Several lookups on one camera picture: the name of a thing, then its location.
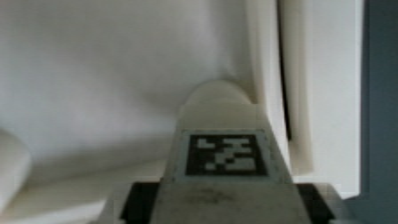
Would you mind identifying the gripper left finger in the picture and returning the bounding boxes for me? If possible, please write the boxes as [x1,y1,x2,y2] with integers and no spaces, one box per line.
[103,182,160,224]

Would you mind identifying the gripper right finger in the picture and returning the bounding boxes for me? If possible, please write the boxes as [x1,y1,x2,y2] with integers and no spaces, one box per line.
[295,183,354,224]

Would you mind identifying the white table leg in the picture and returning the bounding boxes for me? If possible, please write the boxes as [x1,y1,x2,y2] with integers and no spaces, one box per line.
[149,81,311,224]

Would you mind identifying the white square table top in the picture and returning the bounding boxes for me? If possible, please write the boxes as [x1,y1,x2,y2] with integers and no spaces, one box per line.
[0,0,364,224]

